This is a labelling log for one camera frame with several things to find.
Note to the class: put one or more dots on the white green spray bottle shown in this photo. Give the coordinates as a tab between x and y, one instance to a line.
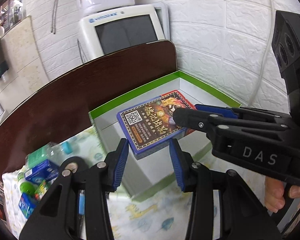
26	186

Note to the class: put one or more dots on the dark brown wooden board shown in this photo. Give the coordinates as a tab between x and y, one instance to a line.
60	109

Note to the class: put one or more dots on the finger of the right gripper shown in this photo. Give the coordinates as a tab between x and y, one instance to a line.
192	119

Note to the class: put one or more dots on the black camera box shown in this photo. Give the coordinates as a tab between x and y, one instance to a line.
286	48

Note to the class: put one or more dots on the small blue box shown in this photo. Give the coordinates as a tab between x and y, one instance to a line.
27	204

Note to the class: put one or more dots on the blue card game box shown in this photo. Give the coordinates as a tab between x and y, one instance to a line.
149	125

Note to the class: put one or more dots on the giraffe print cloth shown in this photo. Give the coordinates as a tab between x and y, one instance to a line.
148	204

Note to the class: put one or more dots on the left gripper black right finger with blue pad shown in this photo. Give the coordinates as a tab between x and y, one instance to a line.
242	216

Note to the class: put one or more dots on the person's right hand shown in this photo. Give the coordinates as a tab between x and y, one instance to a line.
274	191

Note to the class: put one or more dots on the blue medicine box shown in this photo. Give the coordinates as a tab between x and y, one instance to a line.
45	170

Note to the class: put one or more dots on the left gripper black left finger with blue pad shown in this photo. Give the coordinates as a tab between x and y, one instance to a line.
57	214

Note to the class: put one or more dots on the clear bottle green label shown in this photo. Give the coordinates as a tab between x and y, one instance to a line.
55	153

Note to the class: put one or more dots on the white CRT monitor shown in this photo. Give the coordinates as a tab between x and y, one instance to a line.
116	29

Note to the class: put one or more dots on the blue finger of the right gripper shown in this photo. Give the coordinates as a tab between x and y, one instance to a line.
224	111

